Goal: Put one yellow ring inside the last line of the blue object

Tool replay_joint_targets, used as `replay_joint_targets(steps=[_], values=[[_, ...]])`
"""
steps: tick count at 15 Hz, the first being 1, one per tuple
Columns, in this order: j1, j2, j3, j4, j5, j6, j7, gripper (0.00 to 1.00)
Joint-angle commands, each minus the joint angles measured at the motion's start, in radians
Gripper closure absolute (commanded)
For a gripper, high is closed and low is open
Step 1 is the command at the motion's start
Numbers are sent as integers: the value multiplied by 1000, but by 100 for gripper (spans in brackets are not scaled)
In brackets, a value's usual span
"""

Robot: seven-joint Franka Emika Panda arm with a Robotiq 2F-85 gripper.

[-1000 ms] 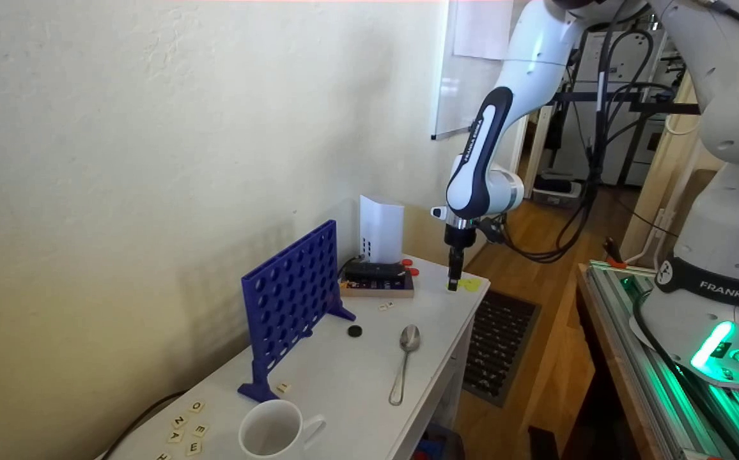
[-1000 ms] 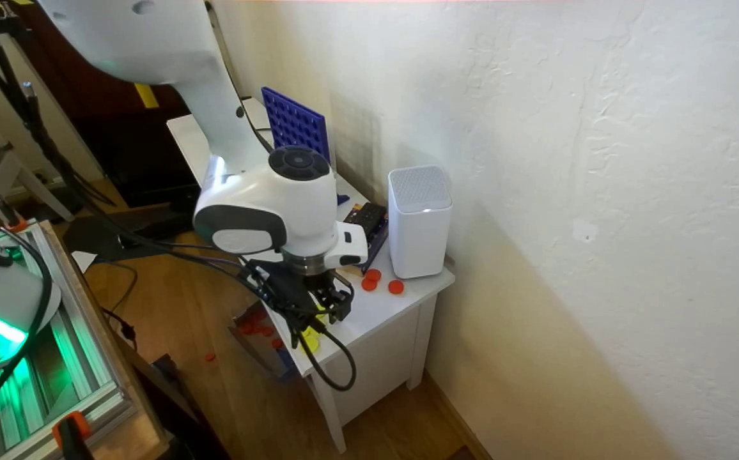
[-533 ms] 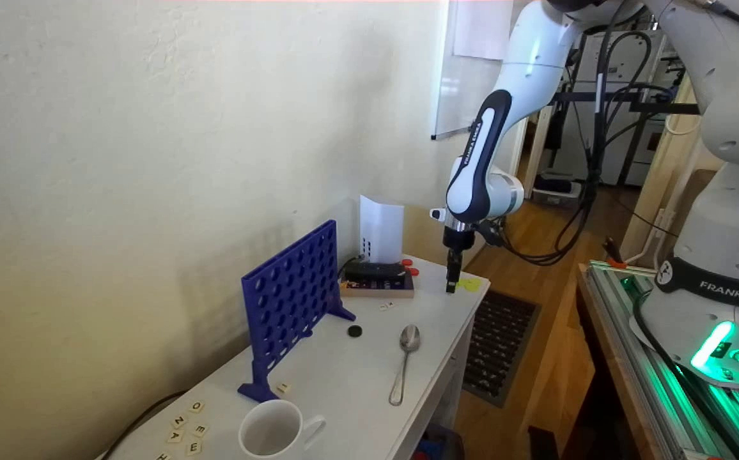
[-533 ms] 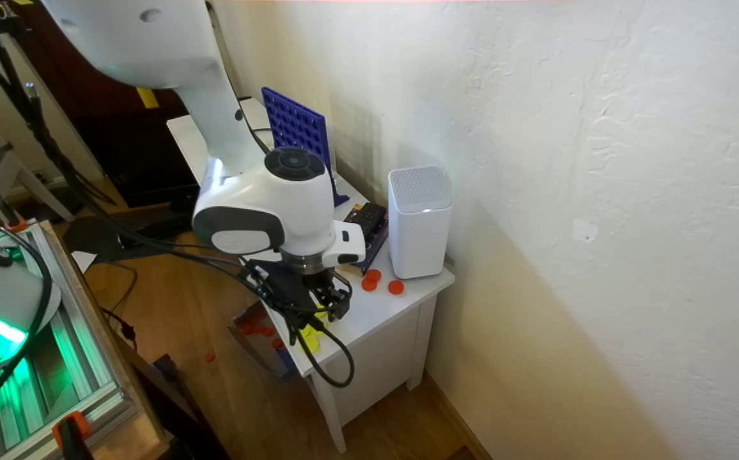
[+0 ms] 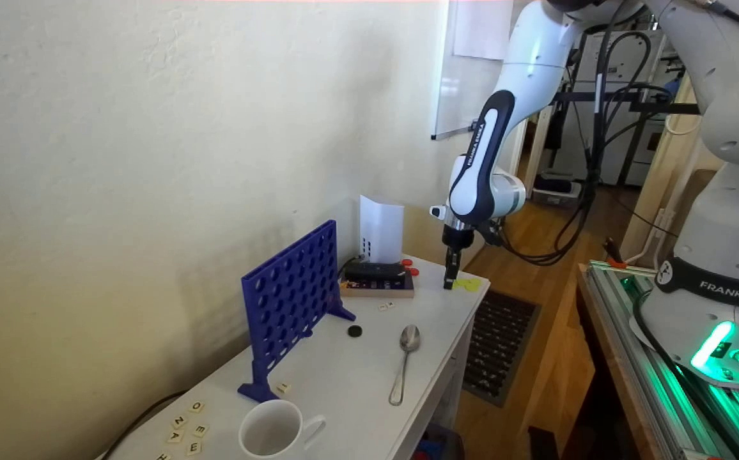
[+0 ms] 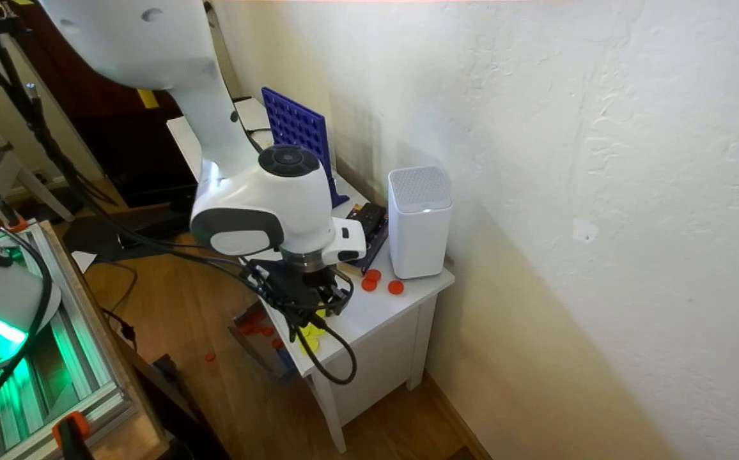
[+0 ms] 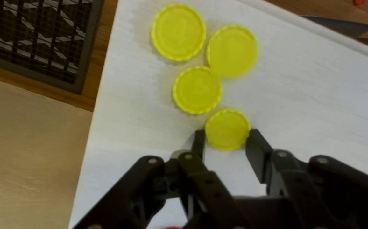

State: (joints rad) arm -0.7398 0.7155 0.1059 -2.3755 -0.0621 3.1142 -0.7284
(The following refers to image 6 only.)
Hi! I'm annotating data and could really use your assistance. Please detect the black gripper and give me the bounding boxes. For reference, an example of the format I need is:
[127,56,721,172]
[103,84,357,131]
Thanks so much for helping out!
[241,251,357,333]

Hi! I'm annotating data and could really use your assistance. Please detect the yellow game disc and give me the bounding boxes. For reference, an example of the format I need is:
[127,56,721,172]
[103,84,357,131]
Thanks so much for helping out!
[296,323,329,359]

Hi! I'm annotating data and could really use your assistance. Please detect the white side table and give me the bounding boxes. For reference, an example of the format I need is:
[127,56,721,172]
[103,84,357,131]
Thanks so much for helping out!
[163,94,457,456]

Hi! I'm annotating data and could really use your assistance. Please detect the box with red items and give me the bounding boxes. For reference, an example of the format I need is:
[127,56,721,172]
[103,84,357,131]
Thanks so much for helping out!
[228,305,299,383]

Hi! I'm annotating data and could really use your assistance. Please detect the dark game piece tray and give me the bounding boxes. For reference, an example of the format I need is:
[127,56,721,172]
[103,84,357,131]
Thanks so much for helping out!
[354,203,389,251]

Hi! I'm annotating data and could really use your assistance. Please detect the white rectangular container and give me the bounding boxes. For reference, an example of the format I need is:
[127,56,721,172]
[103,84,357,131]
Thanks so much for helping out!
[384,162,454,285]

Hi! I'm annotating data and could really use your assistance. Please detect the blue connect four grid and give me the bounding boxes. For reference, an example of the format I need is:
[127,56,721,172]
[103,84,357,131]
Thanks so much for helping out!
[257,84,353,209]

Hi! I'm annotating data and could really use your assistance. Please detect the dark brown door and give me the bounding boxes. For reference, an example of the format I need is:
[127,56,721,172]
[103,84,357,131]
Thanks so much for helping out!
[8,0,228,209]

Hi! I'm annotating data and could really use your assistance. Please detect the yellow tape strip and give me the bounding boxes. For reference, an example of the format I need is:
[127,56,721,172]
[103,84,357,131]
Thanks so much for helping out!
[134,88,163,112]

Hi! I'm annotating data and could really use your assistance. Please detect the orange clamp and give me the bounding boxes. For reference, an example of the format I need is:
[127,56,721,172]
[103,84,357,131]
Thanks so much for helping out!
[49,410,97,460]

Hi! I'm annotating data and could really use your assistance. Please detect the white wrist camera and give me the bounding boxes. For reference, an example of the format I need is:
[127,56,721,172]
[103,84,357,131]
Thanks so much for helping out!
[319,214,370,267]

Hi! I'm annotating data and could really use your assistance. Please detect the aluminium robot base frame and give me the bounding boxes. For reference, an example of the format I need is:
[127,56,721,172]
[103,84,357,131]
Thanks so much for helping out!
[0,217,146,460]

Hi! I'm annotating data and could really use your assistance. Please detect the black base cable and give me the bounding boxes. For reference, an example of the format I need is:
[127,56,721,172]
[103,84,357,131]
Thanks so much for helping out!
[0,227,57,447]

